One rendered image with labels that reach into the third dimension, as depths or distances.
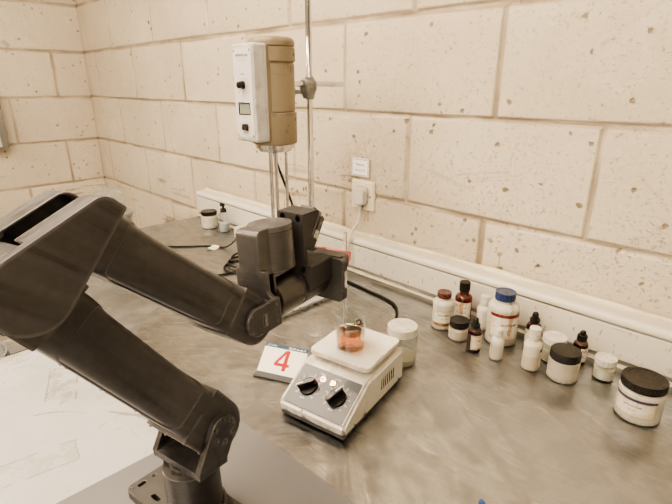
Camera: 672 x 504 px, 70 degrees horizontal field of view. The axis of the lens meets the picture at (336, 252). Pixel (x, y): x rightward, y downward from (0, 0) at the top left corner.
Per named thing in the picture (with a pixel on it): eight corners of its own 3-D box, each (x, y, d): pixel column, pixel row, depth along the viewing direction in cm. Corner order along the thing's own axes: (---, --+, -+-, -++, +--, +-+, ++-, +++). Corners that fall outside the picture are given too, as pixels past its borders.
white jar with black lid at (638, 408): (622, 396, 84) (631, 361, 82) (666, 416, 79) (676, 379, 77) (606, 412, 80) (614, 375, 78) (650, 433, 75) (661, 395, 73)
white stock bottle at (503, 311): (479, 333, 106) (485, 285, 102) (507, 331, 106) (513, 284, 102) (491, 348, 100) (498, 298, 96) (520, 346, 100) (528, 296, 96)
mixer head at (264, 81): (255, 156, 102) (248, 31, 93) (227, 151, 109) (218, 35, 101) (307, 150, 111) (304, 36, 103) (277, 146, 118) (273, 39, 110)
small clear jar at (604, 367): (618, 382, 88) (622, 362, 87) (597, 383, 88) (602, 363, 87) (606, 371, 92) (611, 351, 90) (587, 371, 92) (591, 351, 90)
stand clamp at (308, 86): (270, 100, 105) (269, 75, 103) (240, 99, 113) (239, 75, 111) (348, 98, 122) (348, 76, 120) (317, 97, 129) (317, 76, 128)
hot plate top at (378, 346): (367, 375, 77) (367, 370, 76) (308, 353, 83) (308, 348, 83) (401, 343, 86) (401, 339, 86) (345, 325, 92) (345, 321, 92)
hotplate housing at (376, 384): (344, 444, 73) (344, 400, 70) (278, 413, 80) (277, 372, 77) (408, 375, 90) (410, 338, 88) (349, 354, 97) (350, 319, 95)
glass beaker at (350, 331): (364, 341, 86) (365, 301, 83) (366, 358, 81) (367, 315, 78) (331, 341, 86) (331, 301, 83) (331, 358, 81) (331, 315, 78)
